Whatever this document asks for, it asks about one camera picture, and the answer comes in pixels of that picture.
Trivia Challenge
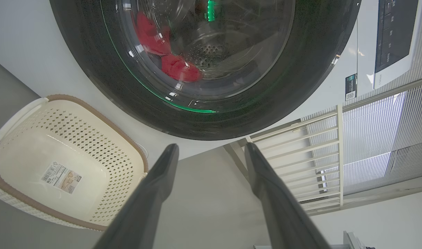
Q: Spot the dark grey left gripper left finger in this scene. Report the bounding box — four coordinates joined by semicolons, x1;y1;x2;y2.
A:
93;144;180;249

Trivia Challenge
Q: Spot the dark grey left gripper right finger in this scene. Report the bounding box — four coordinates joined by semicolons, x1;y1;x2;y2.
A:
245;142;332;249

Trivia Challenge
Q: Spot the washing machine glass door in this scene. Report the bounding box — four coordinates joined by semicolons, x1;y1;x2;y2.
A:
49;0;362;140

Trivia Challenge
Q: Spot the red and white garment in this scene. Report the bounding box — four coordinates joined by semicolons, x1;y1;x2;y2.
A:
133;12;203;83

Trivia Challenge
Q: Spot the printed product label sticker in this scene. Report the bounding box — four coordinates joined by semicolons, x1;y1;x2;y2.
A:
41;162;83;195

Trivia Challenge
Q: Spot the cream perforated basket brown rim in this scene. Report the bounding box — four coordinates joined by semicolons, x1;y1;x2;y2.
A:
0;94;149;231

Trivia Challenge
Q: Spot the white front-load washing machine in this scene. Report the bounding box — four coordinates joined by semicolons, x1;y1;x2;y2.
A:
0;0;422;161

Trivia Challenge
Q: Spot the black washing machine control panel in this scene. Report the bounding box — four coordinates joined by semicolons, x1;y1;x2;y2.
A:
374;0;420;74

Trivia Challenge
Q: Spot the white slatted railing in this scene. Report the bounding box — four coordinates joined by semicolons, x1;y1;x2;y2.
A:
225;105;345;216

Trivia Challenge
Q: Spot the dark QR code sticker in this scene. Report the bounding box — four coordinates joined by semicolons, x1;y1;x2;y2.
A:
345;73;357;101

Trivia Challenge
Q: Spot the grey metal bracket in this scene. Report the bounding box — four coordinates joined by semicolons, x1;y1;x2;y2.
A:
342;231;376;249

